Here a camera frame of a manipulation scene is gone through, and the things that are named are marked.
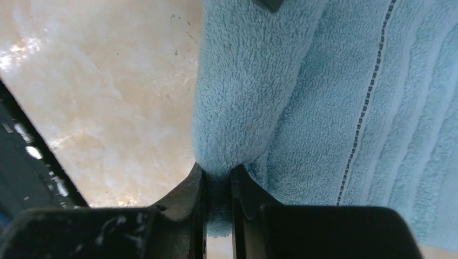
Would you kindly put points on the light blue towel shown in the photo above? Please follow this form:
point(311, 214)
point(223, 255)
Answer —
point(333, 103)

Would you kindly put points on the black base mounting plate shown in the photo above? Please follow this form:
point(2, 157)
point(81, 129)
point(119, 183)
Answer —
point(31, 176)

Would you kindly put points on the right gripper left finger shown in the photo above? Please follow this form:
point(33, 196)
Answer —
point(173, 227)

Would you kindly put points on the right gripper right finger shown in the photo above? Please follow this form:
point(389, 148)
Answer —
point(263, 227)

